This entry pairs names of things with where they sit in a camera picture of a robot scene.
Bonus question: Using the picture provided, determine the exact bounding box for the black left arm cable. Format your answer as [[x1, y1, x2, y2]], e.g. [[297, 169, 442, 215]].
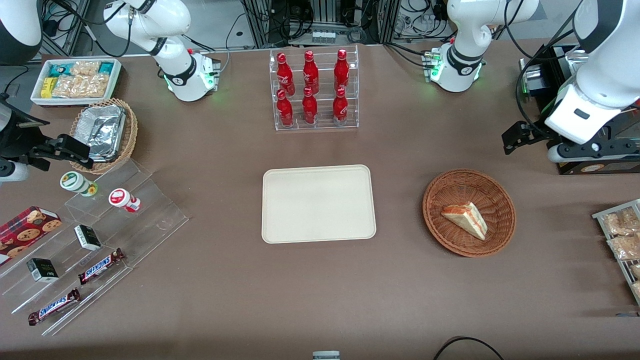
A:
[[515, 30, 576, 138]]

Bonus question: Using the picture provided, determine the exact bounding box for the black looped table cable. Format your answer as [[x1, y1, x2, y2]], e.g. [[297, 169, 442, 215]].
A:
[[432, 336, 503, 360]]

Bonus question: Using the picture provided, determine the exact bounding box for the triangular sandwich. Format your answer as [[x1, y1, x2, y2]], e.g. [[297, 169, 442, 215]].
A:
[[440, 201, 488, 241]]

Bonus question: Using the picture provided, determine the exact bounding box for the red cola bottle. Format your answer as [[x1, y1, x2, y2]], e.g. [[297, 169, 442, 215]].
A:
[[276, 52, 296, 97], [302, 86, 319, 125], [334, 48, 350, 93], [332, 87, 349, 126], [276, 89, 295, 128], [303, 50, 320, 96]]

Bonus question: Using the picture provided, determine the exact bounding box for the aluminium frame rack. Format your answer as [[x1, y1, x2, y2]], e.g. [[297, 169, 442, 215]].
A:
[[242, 0, 401, 48]]

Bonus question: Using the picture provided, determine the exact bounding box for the aluminium foil container stack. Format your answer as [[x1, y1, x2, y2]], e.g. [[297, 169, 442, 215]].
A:
[[75, 104, 126, 163]]

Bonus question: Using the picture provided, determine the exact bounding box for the brown Snickers bar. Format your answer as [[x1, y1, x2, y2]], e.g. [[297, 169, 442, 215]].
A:
[[27, 288, 81, 326], [78, 248, 126, 285]]

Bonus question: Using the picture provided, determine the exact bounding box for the white rectangular snack bin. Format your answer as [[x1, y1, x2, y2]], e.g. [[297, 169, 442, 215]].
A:
[[30, 58, 122, 108]]

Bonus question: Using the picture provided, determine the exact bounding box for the light tan wicker basket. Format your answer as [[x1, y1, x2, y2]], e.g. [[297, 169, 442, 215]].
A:
[[69, 98, 138, 175]]

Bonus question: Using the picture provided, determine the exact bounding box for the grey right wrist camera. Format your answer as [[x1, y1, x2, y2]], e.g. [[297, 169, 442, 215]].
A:
[[0, 159, 29, 182]]

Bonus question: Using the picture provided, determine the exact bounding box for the clear cracker bag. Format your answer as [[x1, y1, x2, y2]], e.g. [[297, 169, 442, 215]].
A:
[[52, 75, 111, 98], [70, 61, 101, 78]]

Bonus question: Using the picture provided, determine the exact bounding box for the clear acrylic stepped stand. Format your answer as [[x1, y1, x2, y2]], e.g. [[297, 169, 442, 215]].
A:
[[0, 159, 190, 337]]

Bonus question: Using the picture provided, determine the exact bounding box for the clear acrylic bottle rack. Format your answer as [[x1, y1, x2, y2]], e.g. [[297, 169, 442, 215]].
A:
[[269, 45, 360, 132]]

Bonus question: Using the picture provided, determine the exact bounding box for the black food warmer cabinet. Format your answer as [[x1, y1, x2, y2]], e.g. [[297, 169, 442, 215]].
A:
[[519, 44, 640, 176]]

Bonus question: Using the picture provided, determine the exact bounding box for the beige rectangular tray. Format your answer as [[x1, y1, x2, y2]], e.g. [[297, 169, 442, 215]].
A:
[[261, 164, 377, 244]]

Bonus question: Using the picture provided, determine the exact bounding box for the brown round wicker basket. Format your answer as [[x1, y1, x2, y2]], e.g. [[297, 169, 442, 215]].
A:
[[422, 169, 517, 258]]

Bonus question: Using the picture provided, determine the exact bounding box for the red tartan cookie box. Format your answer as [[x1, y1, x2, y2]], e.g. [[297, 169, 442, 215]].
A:
[[0, 206, 63, 266]]

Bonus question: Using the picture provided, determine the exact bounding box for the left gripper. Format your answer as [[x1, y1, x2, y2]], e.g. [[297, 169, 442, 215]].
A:
[[502, 82, 637, 154]]

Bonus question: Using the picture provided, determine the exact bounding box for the red lid yogurt cup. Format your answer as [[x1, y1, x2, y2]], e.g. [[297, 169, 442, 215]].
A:
[[108, 188, 141, 213]]

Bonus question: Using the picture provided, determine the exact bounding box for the green lid yogurt cup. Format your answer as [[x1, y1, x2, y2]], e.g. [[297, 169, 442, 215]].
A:
[[60, 171, 98, 197]]

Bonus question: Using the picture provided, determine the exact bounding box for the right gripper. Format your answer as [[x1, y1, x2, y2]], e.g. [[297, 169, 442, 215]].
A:
[[0, 116, 94, 170]]

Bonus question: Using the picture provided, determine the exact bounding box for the small black carton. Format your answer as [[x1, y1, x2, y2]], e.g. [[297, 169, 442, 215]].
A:
[[26, 258, 59, 283], [74, 224, 102, 251]]

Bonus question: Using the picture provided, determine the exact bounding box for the grey wire rack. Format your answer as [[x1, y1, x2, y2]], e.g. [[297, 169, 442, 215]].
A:
[[591, 199, 640, 306]]

